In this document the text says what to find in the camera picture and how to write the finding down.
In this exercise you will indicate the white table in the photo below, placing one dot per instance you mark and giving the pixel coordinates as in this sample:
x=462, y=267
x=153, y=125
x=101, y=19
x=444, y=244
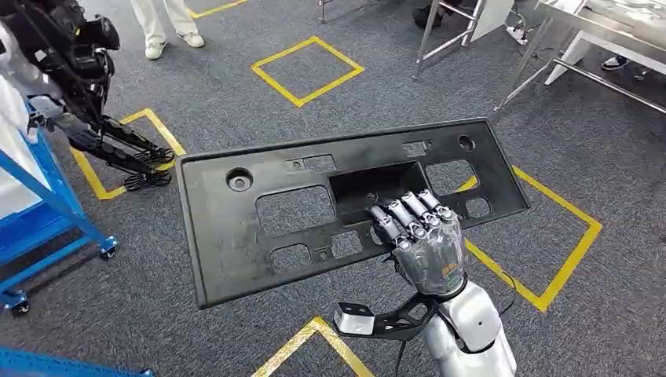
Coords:
x=567, y=57

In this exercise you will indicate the black plastic panel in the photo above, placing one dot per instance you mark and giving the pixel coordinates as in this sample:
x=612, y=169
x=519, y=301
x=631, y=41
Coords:
x=218, y=234

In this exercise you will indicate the person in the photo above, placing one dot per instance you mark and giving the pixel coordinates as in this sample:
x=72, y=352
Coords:
x=156, y=26
x=614, y=63
x=429, y=15

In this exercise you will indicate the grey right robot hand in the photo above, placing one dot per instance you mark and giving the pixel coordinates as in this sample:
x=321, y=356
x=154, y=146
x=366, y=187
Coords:
x=432, y=249

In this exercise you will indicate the black humanoid robot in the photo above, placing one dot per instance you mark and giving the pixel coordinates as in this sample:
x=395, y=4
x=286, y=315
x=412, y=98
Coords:
x=78, y=52

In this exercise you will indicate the steel bench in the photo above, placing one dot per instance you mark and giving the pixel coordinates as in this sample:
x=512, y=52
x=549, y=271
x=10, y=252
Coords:
x=624, y=21

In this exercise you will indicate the black camera bracket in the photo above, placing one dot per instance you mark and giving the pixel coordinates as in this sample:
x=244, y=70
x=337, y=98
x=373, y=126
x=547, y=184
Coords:
x=387, y=328

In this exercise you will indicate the steel frame table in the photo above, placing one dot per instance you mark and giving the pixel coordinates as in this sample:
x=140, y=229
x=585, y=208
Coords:
x=425, y=36

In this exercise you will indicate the white desk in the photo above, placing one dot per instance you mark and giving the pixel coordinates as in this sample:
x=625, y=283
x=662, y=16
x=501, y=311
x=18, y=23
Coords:
x=494, y=18

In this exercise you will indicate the blue metal shelf rack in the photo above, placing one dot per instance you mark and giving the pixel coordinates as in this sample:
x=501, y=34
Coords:
x=52, y=367
x=60, y=192

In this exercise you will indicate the white power strip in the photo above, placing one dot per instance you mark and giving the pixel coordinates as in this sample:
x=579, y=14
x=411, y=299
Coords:
x=516, y=34

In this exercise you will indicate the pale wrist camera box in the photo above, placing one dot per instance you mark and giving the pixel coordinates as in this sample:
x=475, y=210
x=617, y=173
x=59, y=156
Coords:
x=354, y=322

